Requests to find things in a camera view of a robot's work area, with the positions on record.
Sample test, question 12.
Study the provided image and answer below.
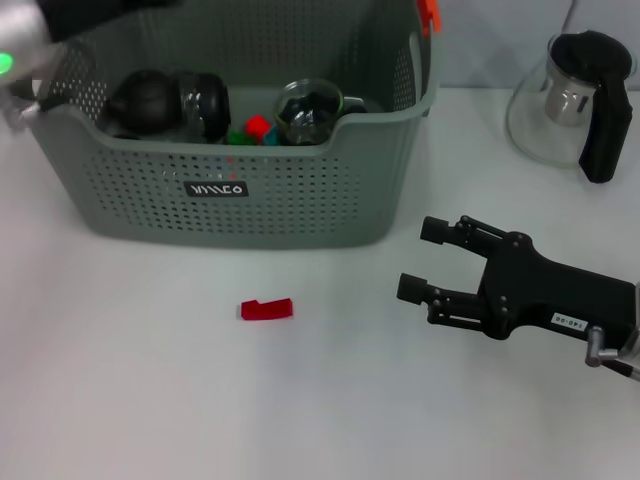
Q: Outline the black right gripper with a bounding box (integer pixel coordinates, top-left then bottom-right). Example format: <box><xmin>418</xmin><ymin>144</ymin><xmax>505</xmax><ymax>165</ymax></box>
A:
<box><xmin>397</xmin><ymin>215</ymin><xmax>637</xmax><ymax>342</ymax></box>

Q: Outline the glass carafe black handle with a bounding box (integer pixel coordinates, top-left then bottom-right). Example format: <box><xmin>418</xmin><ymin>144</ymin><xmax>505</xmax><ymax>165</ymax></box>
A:
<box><xmin>504</xmin><ymin>30</ymin><xmax>637</xmax><ymax>184</ymax></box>

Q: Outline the orange basket carry handle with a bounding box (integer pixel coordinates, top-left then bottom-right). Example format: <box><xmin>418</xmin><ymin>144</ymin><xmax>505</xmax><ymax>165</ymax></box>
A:
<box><xmin>418</xmin><ymin>0</ymin><xmax>444</xmax><ymax>37</ymax></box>

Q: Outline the grey perforated storage basket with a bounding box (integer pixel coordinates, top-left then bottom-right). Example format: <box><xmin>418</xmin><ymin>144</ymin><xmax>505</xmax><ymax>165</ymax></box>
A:
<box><xmin>29</xmin><ymin>0</ymin><xmax>444</xmax><ymax>249</ymax></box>

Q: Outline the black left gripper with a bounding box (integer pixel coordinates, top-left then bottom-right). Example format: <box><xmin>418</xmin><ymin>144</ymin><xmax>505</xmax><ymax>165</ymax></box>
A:
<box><xmin>38</xmin><ymin>0</ymin><xmax>182</xmax><ymax>44</ymax></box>

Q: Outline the black clay teapot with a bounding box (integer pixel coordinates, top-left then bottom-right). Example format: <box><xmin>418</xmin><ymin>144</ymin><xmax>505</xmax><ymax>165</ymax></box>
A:
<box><xmin>103</xmin><ymin>69</ymin><xmax>182</xmax><ymax>137</ymax></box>

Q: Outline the large red toy brick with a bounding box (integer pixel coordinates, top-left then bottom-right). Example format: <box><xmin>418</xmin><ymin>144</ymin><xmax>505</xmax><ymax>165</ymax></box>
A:
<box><xmin>244</xmin><ymin>114</ymin><xmax>270</xmax><ymax>138</ymax></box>

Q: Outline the right gripper plug cable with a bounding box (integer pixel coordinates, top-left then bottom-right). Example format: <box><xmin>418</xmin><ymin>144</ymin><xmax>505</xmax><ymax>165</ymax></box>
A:
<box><xmin>584</xmin><ymin>326</ymin><xmax>640</xmax><ymax>384</ymax></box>

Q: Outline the gripper plug cable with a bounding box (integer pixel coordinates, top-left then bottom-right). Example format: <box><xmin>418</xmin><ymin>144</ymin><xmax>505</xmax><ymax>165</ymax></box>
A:
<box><xmin>0</xmin><ymin>74</ymin><xmax>67</xmax><ymax>132</ymax></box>
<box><xmin>584</xmin><ymin>326</ymin><xmax>640</xmax><ymax>384</ymax></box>

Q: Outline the left gripper plug cable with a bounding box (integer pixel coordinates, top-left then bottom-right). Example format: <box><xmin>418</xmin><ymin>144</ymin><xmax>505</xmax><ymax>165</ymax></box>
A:
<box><xmin>0</xmin><ymin>74</ymin><xmax>67</xmax><ymax>132</ymax></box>

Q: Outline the dark red toy brick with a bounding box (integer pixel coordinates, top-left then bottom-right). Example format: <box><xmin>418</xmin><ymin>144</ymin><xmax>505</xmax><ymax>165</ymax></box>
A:
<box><xmin>238</xmin><ymin>298</ymin><xmax>295</xmax><ymax>322</ymax></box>

